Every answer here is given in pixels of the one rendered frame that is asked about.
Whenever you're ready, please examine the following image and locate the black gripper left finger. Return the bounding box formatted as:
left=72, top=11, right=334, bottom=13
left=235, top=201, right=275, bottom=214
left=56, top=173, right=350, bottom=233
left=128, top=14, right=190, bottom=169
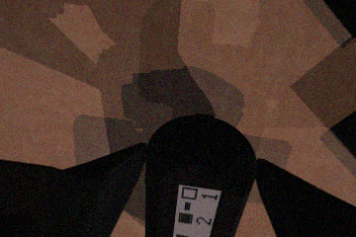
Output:
left=0, top=142, right=147, bottom=237

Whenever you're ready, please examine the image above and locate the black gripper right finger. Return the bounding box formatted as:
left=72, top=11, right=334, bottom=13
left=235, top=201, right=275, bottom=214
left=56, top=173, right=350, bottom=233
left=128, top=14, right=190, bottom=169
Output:
left=255, top=158, right=356, bottom=237

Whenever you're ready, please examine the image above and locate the dark grey controller unit with green switches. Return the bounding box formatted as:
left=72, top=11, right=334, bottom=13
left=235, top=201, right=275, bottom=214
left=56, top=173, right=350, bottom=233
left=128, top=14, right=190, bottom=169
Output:
left=145, top=114, right=257, bottom=237

